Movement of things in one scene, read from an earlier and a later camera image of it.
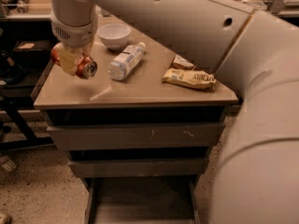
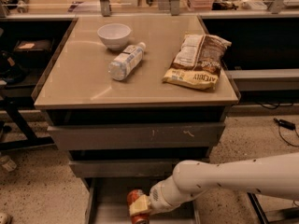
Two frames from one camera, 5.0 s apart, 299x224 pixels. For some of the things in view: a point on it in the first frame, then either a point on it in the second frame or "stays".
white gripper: [76, 34] -> [159, 198]
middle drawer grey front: [161, 167] stays
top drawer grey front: [135, 136] stays
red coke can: [86, 68] -> [133, 195]
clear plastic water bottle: [126, 62] stays
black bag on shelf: [34, 52] stays
